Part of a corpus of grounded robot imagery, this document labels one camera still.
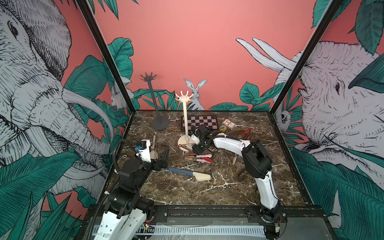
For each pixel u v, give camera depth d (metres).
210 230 0.70
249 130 1.10
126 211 0.46
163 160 0.60
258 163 0.54
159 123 1.13
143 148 0.55
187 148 0.98
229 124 1.11
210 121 1.11
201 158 0.93
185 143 1.01
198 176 0.84
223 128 1.09
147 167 0.57
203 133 0.77
